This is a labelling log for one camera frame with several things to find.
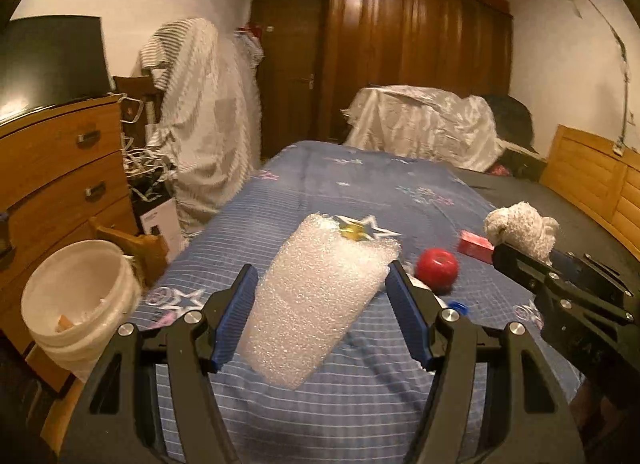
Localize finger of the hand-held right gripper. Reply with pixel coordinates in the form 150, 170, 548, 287
492, 243, 632, 328
550, 250, 640, 311

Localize dark grey bed sheet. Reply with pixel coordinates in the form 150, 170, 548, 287
449, 165, 640, 276

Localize white plastic bucket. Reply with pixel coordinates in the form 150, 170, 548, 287
21, 239, 144, 386

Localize dark wooden wardrobe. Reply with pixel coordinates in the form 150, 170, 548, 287
317, 0, 515, 156

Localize blue checked blanket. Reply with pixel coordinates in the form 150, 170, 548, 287
131, 139, 584, 464

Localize wooden chair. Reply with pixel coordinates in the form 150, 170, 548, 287
89, 75, 172, 286

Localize wall cable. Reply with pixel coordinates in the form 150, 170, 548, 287
584, 0, 632, 154

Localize white clothes hangers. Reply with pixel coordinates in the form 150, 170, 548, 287
116, 93, 177, 201

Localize person's right forearm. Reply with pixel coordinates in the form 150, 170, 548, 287
570, 379, 640, 461

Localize striped white cloth cover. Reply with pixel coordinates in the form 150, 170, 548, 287
137, 17, 264, 241

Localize dark wooden door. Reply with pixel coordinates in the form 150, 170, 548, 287
248, 0, 329, 161

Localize black television screen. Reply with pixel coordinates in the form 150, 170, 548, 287
0, 15, 112, 121

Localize wooden headboard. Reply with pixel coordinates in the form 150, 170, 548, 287
539, 124, 640, 256

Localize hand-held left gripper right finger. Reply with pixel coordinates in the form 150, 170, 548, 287
384, 260, 586, 464

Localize white plush toy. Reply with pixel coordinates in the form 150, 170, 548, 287
483, 201, 560, 266

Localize red and white hanging item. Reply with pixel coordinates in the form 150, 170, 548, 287
235, 24, 267, 66

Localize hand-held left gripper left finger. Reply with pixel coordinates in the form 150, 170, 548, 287
60, 264, 261, 464

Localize bubble wrap sheet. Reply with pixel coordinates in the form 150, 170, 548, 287
241, 211, 402, 391

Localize wooden dresser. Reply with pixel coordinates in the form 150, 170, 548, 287
0, 94, 142, 391

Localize red apple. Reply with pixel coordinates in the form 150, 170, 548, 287
415, 247, 460, 293

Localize red cardboard box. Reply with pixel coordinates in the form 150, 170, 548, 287
457, 230, 496, 264

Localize black cloth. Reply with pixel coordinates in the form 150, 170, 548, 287
484, 93, 542, 156

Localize white cardboard box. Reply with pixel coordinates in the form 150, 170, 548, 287
139, 195, 184, 253

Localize white crumpled sheet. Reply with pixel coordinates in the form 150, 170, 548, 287
341, 85, 502, 173

